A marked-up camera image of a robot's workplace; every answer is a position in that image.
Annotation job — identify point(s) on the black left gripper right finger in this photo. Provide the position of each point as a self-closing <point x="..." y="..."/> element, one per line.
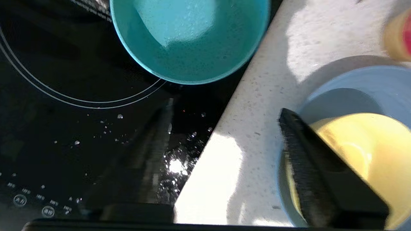
<point x="324" y="183"/>

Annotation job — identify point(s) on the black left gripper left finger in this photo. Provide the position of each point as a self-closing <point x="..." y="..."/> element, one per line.
<point x="138" y="179"/>

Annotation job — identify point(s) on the yellow bowl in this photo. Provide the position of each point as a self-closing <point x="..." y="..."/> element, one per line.
<point x="379" y="154"/>

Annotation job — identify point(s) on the grey-blue plate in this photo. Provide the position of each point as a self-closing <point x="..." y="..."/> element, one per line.
<point x="379" y="83"/>

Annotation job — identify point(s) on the teal bowl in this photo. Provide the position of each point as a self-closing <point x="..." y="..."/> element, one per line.
<point x="192" y="48"/>

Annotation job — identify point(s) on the orange dish soap bottle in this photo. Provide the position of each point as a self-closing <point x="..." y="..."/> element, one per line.
<point x="399" y="38"/>

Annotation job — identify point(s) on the black induction cooktop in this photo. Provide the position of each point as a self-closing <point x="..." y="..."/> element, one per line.
<point x="48" y="128"/>

